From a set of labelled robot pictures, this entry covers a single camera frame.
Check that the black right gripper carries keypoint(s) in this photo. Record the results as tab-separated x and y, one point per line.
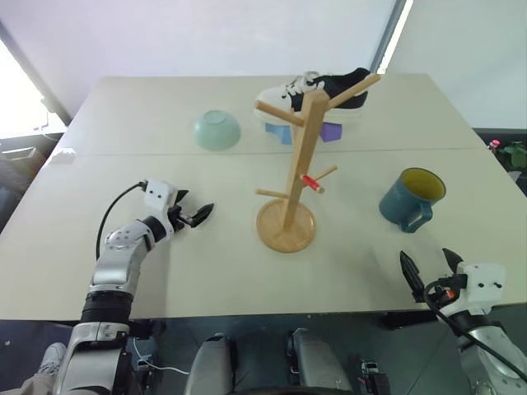
444	290

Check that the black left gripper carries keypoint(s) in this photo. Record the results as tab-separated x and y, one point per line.
179	217

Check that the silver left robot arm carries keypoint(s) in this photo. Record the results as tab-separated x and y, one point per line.
111	263

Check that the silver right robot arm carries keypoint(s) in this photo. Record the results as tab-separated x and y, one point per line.
494	345

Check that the wooden mug tree stand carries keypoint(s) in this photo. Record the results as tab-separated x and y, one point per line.
302	164

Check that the black table clamp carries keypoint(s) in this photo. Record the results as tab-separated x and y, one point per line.
405	320

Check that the blue mug with yellow inside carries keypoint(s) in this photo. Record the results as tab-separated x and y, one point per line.
405	201

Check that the pale green bowl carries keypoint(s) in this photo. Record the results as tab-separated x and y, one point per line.
217	131

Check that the light blue block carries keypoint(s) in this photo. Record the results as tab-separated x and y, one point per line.
280	131

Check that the red tape mark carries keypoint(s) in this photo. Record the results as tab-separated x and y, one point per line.
311	182

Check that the red-capped bottle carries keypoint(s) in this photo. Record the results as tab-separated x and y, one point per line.
493	145

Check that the green potted plant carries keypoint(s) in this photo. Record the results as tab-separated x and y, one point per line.
514	154

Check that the purple block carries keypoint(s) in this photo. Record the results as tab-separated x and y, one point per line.
331	131

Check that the white and black sneaker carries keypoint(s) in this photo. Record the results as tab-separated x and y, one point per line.
346	88

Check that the grey bystander shoe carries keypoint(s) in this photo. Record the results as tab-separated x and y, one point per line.
52	358

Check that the beige trouser leg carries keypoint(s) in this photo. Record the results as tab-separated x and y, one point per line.
29	384

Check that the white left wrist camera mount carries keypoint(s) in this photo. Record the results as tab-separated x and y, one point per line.
158	193

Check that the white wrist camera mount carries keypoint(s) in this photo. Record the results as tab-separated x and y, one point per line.
158	193
481	284

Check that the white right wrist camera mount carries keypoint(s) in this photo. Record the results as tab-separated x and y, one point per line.
481	284

